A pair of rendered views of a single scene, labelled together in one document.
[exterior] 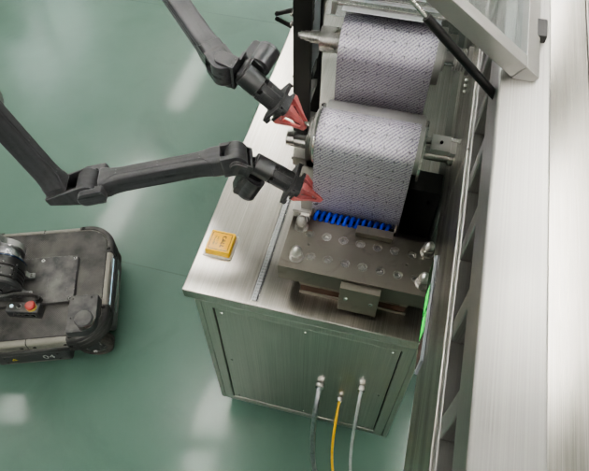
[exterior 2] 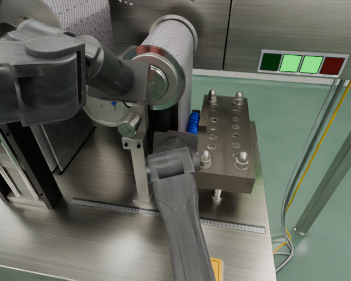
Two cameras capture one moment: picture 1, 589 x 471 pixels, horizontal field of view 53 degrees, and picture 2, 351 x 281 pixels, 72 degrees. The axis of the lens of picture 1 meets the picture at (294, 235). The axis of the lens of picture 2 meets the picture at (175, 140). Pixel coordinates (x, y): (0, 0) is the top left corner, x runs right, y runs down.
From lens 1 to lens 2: 1.36 m
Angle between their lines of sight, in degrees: 61
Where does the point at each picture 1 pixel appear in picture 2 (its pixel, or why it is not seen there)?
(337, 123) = (164, 45)
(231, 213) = (152, 270)
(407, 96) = (107, 44)
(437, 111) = not seen: hidden behind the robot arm
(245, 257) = (215, 245)
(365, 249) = (218, 125)
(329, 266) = (242, 144)
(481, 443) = not seen: outside the picture
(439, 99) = not seen: hidden behind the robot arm
